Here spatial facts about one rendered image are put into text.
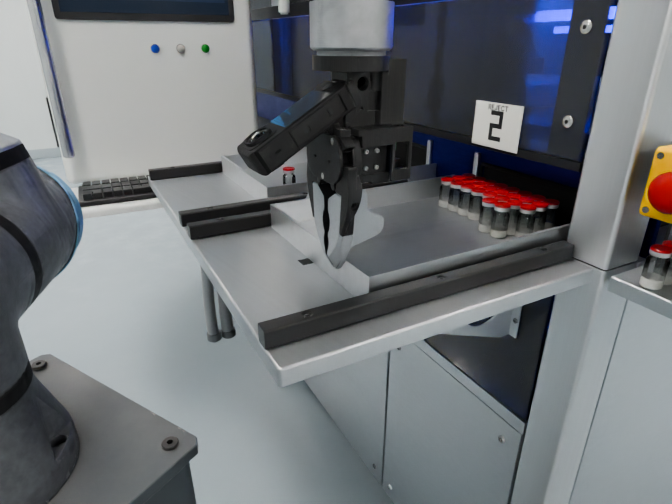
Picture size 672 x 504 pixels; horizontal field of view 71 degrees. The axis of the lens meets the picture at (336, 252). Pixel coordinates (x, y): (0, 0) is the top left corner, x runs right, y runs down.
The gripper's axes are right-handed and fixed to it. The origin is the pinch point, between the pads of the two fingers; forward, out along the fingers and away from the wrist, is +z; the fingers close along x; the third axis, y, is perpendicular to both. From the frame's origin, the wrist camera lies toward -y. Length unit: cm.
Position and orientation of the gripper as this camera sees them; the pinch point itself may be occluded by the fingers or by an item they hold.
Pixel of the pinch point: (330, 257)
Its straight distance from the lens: 50.6
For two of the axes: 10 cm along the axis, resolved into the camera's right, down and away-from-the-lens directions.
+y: 8.8, -1.8, 4.4
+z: -0.1, 9.2, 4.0
